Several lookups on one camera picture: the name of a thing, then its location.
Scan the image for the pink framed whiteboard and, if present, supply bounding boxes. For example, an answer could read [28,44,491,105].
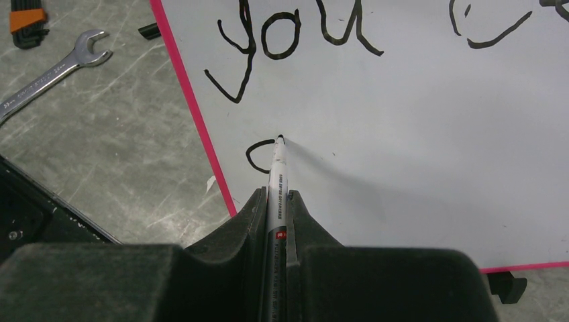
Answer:
[151,1,568,273]

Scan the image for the silver combination wrench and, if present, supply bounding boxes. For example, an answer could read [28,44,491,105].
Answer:
[1,29,113,124]

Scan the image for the black marker cap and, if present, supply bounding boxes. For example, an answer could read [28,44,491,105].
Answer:
[138,22,161,40]

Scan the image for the white whiteboard marker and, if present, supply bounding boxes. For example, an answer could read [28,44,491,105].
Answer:
[258,135,288,321]

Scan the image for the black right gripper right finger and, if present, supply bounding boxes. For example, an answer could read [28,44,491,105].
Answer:
[287,191,498,321]

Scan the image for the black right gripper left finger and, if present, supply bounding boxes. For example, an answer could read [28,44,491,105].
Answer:
[1,188,266,321]

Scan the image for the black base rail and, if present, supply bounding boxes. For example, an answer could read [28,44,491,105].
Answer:
[1,157,120,262]

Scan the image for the orange black hex keys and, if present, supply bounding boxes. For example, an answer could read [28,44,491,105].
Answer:
[9,0,50,50]

